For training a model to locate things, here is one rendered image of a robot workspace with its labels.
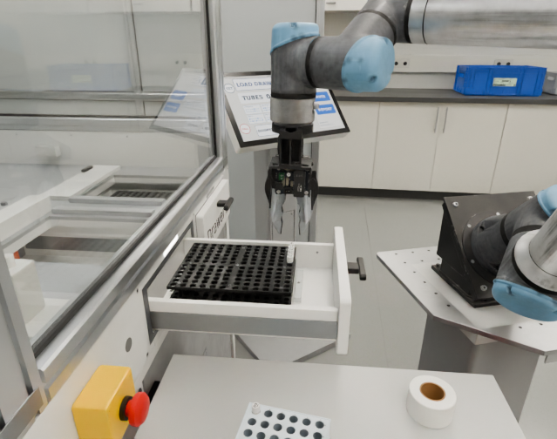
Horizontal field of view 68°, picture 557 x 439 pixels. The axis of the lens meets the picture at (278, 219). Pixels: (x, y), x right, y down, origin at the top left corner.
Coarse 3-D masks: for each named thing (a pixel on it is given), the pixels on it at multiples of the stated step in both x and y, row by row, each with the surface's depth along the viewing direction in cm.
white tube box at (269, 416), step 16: (256, 416) 60; (272, 416) 60; (288, 416) 60; (304, 416) 60; (240, 432) 58; (256, 432) 58; (272, 432) 58; (288, 432) 59; (304, 432) 58; (320, 432) 58
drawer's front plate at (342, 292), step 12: (336, 228) 90; (336, 240) 84; (336, 252) 80; (336, 264) 77; (336, 276) 75; (348, 276) 71; (336, 288) 74; (348, 288) 68; (336, 300) 73; (348, 300) 65; (348, 312) 65; (348, 324) 66; (336, 336) 70; (348, 336) 67; (336, 348) 68
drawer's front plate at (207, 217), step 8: (224, 184) 118; (216, 192) 111; (224, 192) 118; (208, 200) 105; (216, 200) 109; (208, 208) 101; (216, 208) 109; (200, 216) 96; (208, 216) 101; (216, 216) 110; (224, 216) 119; (200, 224) 97; (208, 224) 102; (216, 224) 110; (200, 232) 98; (208, 232) 102; (216, 232) 110
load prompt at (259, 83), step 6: (240, 78) 155; (246, 78) 157; (252, 78) 158; (258, 78) 159; (264, 78) 161; (270, 78) 162; (234, 84) 153; (240, 84) 154; (246, 84) 156; (252, 84) 157; (258, 84) 158; (264, 84) 159; (270, 84) 161; (240, 90) 153; (246, 90) 155
